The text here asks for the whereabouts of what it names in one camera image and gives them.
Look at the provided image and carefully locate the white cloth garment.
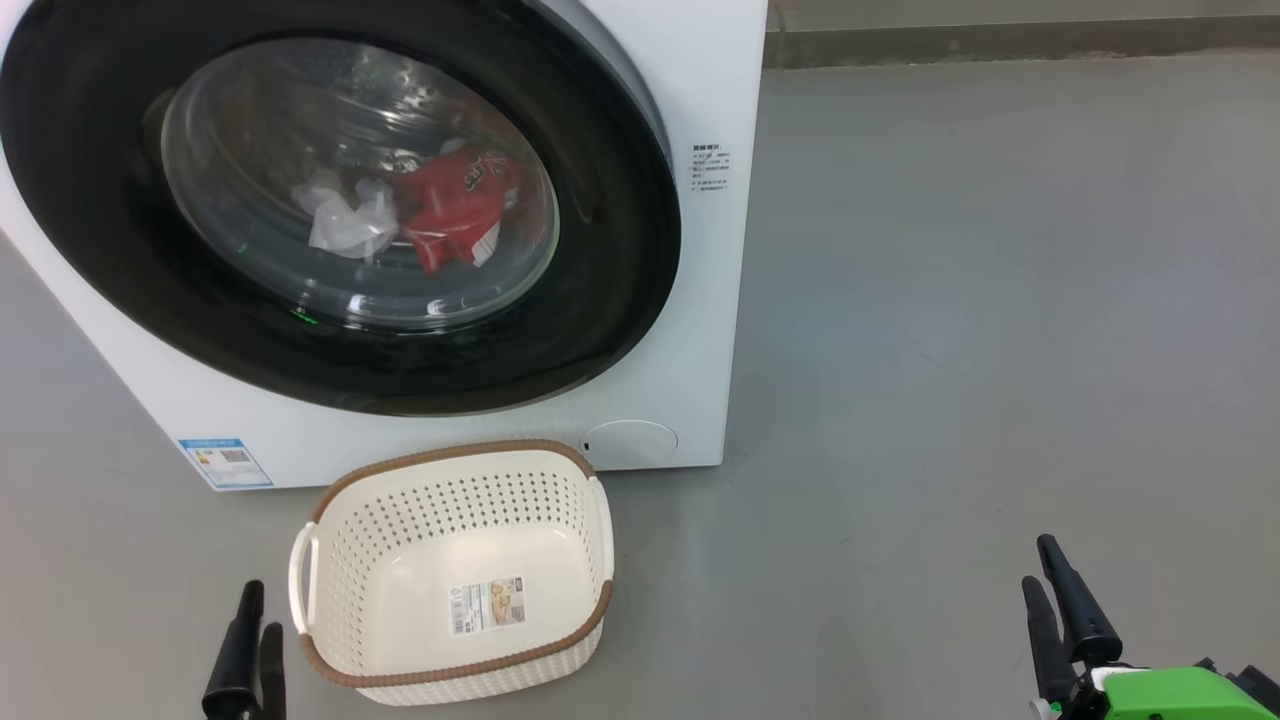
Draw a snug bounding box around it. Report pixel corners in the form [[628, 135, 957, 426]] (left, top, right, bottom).
[[293, 168, 401, 261]]

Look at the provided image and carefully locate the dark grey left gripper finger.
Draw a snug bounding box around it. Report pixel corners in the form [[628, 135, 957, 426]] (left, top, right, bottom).
[[202, 580, 266, 720], [255, 622, 288, 720]]

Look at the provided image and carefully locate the small printed text label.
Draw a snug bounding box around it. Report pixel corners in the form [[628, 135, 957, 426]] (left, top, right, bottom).
[[690, 143, 733, 196]]

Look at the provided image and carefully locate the black round washer door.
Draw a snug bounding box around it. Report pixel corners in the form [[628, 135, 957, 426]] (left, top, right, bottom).
[[0, 0, 683, 418]]

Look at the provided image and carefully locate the round white filter cover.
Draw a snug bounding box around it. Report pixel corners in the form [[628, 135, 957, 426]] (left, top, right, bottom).
[[580, 419, 679, 469]]

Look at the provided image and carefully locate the white front-load washing machine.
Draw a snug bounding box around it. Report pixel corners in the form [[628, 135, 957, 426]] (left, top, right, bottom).
[[0, 0, 769, 493]]

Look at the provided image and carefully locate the blue energy label sticker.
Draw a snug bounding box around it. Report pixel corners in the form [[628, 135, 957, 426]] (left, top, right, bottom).
[[178, 437, 275, 491]]

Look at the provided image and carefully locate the printed product label sticker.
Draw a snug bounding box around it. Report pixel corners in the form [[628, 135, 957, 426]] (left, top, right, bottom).
[[448, 576, 527, 637]]

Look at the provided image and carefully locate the red jersey with white trim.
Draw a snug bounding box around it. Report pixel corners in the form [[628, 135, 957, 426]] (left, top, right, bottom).
[[398, 148, 525, 275]]

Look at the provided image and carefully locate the cream perforated basket brown rim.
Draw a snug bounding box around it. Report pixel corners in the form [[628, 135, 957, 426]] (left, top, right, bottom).
[[288, 438, 615, 707]]

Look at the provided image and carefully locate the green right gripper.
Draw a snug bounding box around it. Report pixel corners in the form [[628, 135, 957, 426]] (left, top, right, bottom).
[[1021, 534, 1280, 720]]

